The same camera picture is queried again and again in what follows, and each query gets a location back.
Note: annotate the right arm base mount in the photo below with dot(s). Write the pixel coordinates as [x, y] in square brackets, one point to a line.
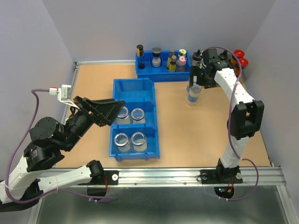
[225, 178]

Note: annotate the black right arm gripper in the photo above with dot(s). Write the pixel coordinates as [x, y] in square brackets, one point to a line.
[208, 84]

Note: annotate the yellow label sauce bottle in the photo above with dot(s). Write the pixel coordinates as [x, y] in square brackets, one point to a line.
[172, 67]
[171, 53]

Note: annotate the aluminium front rail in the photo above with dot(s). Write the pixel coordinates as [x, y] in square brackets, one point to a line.
[180, 177]

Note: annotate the clear jar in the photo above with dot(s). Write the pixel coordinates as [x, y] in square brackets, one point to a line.
[139, 142]
[123, 117]
[138, 116]

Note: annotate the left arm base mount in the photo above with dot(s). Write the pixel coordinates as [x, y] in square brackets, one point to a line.
[101, 179]

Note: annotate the blue three-compartment bin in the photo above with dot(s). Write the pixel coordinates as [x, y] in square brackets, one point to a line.
[137, 93]

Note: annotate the pink lid spice jar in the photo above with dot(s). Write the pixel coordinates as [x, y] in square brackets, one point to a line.
[181, 63]

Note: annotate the yellow lid spice jar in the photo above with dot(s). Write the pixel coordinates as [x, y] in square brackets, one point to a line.
[181, 52]

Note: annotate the yellow label sauce bottle back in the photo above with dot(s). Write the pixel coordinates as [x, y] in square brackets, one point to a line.
[171, 53]

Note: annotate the aluminium rail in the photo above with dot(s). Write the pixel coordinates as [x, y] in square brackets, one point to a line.
[180, 177]
[73, 83]

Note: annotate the clear jar edge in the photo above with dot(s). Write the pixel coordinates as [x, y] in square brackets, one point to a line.
[121, 140]

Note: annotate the yellow label sauce bottle front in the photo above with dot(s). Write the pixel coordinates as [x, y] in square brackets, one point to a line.
[172, 67]

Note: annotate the black cap cruet back left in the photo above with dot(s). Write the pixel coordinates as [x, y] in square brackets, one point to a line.
[197, 59]

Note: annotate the red lid jar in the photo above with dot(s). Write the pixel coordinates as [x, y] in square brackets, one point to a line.
[239, 53]
[244, 62]

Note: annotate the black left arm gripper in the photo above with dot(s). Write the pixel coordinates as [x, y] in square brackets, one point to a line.
[104, 111]

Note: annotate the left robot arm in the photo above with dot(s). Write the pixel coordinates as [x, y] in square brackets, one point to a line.
[49, 138]

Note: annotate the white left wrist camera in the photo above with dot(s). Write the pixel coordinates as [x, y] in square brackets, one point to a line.
[63, 94]

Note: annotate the blue label jar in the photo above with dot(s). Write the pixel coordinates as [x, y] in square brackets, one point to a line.
[188, 88]
[193, 95]

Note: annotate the black cap cruet back right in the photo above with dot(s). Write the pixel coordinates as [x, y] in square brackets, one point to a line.
[223, 56]

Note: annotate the red lid jar back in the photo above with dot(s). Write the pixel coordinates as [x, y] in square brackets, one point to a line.
[239, 53]

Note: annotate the black cap cruet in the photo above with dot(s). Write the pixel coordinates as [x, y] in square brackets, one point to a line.
[197, 59]
[223, 56]

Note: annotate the tall black cap bottle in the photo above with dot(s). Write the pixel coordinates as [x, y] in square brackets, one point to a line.
[140, 56]

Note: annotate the clear acrylic bottle rack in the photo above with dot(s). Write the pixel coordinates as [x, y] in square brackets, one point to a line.
[243, 75]

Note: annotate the red lid jar front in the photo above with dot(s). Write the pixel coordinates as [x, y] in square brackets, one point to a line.
[244, 62]

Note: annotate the blue condiment tray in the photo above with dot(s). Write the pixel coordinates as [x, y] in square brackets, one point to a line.
[161, 73]

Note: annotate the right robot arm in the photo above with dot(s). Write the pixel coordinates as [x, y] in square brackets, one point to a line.
[205, 121]

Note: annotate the aluminium left rail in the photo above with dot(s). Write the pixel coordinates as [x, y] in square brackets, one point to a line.
[73, 83]

